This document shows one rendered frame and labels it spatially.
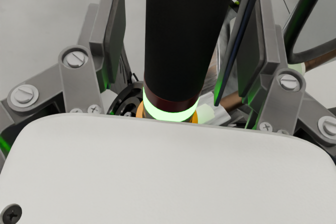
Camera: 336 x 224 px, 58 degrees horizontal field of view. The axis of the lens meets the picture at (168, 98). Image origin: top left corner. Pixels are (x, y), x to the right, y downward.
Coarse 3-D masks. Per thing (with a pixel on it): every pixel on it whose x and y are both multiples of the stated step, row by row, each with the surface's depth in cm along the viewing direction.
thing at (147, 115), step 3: (144, 105) 19; (144, 108) 19; (144, 111) 19; (147, 111) 18; (144, 114) 19; (147, 114) 19; (192, 114) 19; (147, 117) 19; (150, 117) 18; (153, 117) 18; (189, 117) 18; (183, 120) 18; (186, 120) 18; (189, 120) 19
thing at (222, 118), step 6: (204, 96) 25; (210, 96) 25; (198, 102) 25; (204, 102) 25; (210, 102) 25; (216, 108) 25; (222, 108) 25; (216, 114) 24; (222, 114) 25; (228, 114) 25; (210, 120) 24; (216, 120) 24; (222, 120) 24; (228, 120) 24
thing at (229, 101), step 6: (324, 54) 29; (330, 54) 29; (312, 60) 28; (318, 60) 29; (324, 60) 29; (306, 66) 28; (312, 66) 28; (228, 96) 26; (234, 96) 26; (222, 102) 25; (228, 102) 25; (234, 102) 25; (240, 102) 26; (228, 108) 25; (234, 108) 26
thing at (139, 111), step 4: (140, 104) 21; (140, 108) 21; (136, 112) 21; (140, 112) 21; (196, 112) 21; (136, 116) 21; (140, 116) 21; (196, 116) 21; (192, 120) 21; (196, 120) 21
